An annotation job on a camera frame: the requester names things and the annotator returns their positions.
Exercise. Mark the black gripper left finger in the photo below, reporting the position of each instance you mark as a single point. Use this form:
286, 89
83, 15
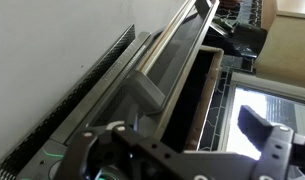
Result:
135, 150

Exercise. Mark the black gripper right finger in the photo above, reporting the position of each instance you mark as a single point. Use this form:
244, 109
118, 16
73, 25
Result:
275, 150

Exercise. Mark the window with grey frame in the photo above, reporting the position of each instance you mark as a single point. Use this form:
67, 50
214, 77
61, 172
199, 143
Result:
275, 110

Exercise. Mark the black mesh mat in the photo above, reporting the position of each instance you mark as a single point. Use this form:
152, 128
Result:
58, 113

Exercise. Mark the metal pitcher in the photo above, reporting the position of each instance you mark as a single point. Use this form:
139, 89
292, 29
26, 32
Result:
245, 38

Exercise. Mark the silver toaster oven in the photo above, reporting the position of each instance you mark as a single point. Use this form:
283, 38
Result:
195, 100

